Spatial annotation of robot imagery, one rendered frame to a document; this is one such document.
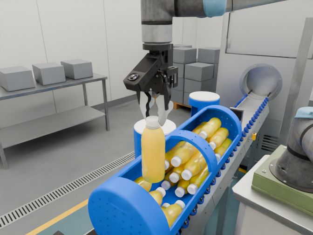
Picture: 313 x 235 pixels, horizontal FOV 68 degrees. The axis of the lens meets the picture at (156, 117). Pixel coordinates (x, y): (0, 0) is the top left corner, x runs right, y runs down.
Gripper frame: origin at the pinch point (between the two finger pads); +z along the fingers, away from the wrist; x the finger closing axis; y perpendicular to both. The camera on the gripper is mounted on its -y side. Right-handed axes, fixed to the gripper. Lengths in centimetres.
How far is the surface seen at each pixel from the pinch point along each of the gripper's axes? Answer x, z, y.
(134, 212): -1.0, 23.1, -10.9
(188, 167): 0.6, 30.6, 26.3
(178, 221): -8.5, 32.2, 0.8
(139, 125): 54, 39, 63
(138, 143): 49, 47, 55
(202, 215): -7, 54, 28
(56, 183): 178, 141, 67
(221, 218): -1, 110, 87
